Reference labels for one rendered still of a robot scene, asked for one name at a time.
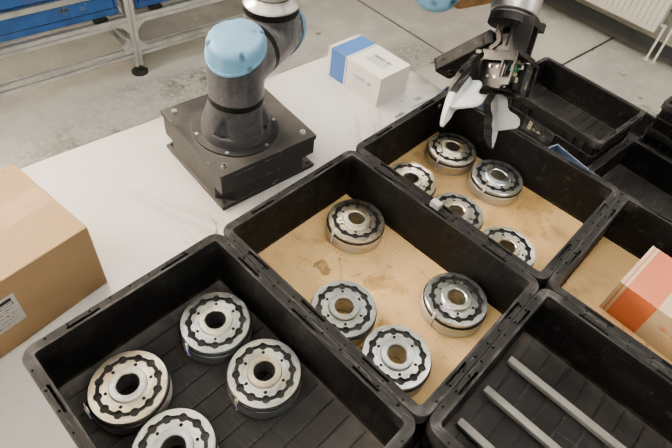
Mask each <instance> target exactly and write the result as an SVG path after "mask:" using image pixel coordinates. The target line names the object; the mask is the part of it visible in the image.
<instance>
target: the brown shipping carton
mask: <svg viewBox="0 0 672 448"><path fill-rule="evenodd" d="M106 283H107V279H106V277H105V274H104V271H103V269H102V266H101V263H100V260H99V258H98V255H97V252H96V250H95V247H94V244H93V242H92V239H91V236H90V234H89V231H88V228H87V227H86V226H85V225H84V224H83V223H82V222H81V221H79V220H78V219H77V218H76V217H75V216H74V215H72V214H71V213H70V212H69V211H68V210H67V209H66V208H64V207H63V206H62V205H61V204H60V203H59V202H57V201H56V200H55V199H54V198H53V197H52V196H50V195H49V194H48V193H47V192H46V191H45V190H43V189H42V188H41V187H40V186H39V185H38V184H36V183H35V182H34V181H33V180H32V179H31V178H30V177H28V176H27V175H26V174H25V173H24V172H23V171H21V170H20V169H19V168H18V167H17V166H16V165H14V164H12V165H10V166H8V167H6V168H4V169H2V170H0V359H1V358H2V357H3V356H5V355H6V354H8V353H9V352H10V351H12V350H13V349H15V348H16V347H17V346H19V345H20V344H22V343H23V342H24V341H26V340H27V339H29V338H30V337H31V336H33V335H34V334H36V333H37V332H38V331H40V330H41V329H43V328H44V327H45V326H47V325H48V324H50V323H51V322H52V321H54V320H55V319H57V318H58V317H59V316H61V315H62V314H64V313H65V312H66V311H68V310H69V309H71V308H72V307H73V306H75V305H76V304H78V303H79V302H80V301H82V300H83V299H85V298H86V297H87V296H89V295H90V294H92V293H93V292H94V291H96V290H97V289H99V288H100V287H101V286H103V285H104V284H106Z"/></svg>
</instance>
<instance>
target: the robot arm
mask: <svg viewBox="0 0 672 448"><path fill-rule="evenodd" d="M415 1H416V3H417V4H418V5H419V6H420V7H421V8H423V9H425V10H427V11H430V12H444V11H447V10H449V9H450V8H452V7H453V6H454V5H455V4H456V3H458V2H459V1H460V0H415ZM542 4H543V0H492V3H491V6H490V15H489V18H488V21H487V23H488V24H489V25H490V26H491V27H493V28H495V29H496V30H495V32H494V31H492V30H491V29H490V30H488V31H486V32H484V33H482V34H480V35H478V36H476V37H474V38H472V39H470V40H468V41H467V42H465V43H463V44H461V45H459V46H457V47H455V48H453V49H451V50H449V51H447V52H446V53H444V54H442V55H440V56H438V57H436V58H434V64H435V72H437V73H439V74H440V75H442V76H444V77H446V78H447V79H451V78H453V77H454V79H453V81H452V83H451V85H450V87H449V89H448V90H449V92H448V94H447V97H446V99H445V103H444V106H443V110H442V114H441V119H440V127H442V128H444V127H445V125H446V124H447V123H448V122H449V121H450V119H451V117H452V115H453V113H454V112H455V111H456V110H457V109H464V108H473V107H477V106H479V105H481V104H482V103H483V111H484V113H485V121H484V127H485V132H484V139H485V141H486V143H487V145H488V147H489V148H491V149H492V148H493V147H494V144H495V141H496V138H497V134H498V131H502V130H509V129H516V128H518V127H519V125H520V119H519V117H518V116H517V115H515V114H514V113H512V112H511V111H510V110H509V109H508V100H507V98H514V99H518V97H522V98H530V95H531V92H532V89H533V86H534V83H535V79H536V76H537V73H538V70H539V67H540V66H538V65H537V64H536V63H535V61H536V60H535V59H533V58H532V57H531V54H532V51H533V48H534V45H535V42H536V38H537V35H538V34H544V32H545V29H546V26H547V25H546V24H545V23H541V22H540V19H539V18H538V16H539V13H540V10H541V7H542ZM300 10H301V9H300V7H299V1H298V0H243V19H232V20H231V21H228V20H225V21H222V22H220V23H218V24H216V25H215V26H214V27H213V28H212V29H211V30H210V31H209V32H208V34H207V37H206V41H205V50H204V58H205V62H206V77H207V94H208V99H207V102H206V104H205V107H204V110H203V113H202V115H201V131H202V134H203V135H204V137H205V138H206V139H207V140H208V141H209V142H211V143H212V144H214V145H216V146H218V147H221V148H225V149H231V150H242V149H248V148H252V147H255V146H257V145H259V144H261V143H262V142H264V141H265V140H266V139H267V137H268V136H269V134H270V129H271V120H270V116H269V113H268V110H267V108H266V105H265V102H264V84H265V79H266V78H267V76H269V75H270V74H271V73H272V72H273V71H274V70H275V69H276V68H277V67H278V66H279V65H280V64H281V63H282V62H283V61H284V60H285V59H286V58H288V57H289V56H290V55H292V54H293V53H294V52H295V51H296V50H297V49H298V48H299V46H300V44H301V43H302V42H303V40H304V37H305V34H306V20H305V17H304V14H302V13H301V11H300ZM526 63H530V64H532V65H530V64H526ZM532 75H534V76H533V79H532V82H531V85H530V88H529V91H527V89H528V85H529V82H530V79H531V76H532ZM478 92H479V94H478ZM480 94H483V95H487V96H486V98H485V100H484V97H483V96H481V95H480Z"/></svg>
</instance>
